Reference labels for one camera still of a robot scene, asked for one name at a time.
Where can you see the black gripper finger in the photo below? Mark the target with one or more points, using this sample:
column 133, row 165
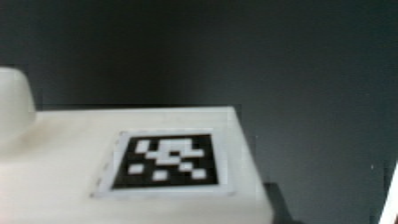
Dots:
column 282, row 217

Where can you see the white drawer tray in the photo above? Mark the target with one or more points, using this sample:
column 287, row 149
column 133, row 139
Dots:
column 143, row 166

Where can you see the white drawer cabinet box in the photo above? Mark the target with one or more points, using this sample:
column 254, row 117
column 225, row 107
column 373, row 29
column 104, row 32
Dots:
column 385, row 215

